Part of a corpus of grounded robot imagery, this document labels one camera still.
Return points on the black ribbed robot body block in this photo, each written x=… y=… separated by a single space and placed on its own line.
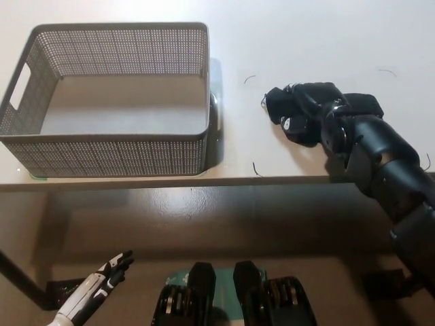
x=183 y=302
x=272 y=302

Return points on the black table leg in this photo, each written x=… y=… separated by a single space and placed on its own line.
x=20 y=276

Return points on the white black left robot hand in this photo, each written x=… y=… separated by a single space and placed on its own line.
x=88 y=288

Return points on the black fabric pencil case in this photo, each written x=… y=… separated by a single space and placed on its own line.
x=277 y=102

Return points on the grey perforated plastic basket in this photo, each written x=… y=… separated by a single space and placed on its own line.
x=102 y=156

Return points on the black robot legs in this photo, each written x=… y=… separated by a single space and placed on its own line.
x=224 y=288

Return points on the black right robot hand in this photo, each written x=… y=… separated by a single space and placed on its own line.
x=312 y=98

